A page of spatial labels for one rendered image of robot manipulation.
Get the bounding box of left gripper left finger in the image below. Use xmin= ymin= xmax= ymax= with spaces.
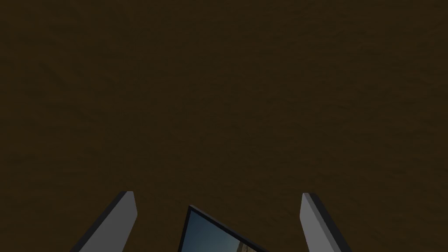
xmin=70 ymin=190 xmax=138 ymax=252

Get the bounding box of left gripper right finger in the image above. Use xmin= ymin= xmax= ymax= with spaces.
xmin=299 ymin=192 xmax=352 ymax=252

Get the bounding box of black framed blue picture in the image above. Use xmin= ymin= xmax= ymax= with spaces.
xmin=177 ymin=204 xmax=270 ymax=252

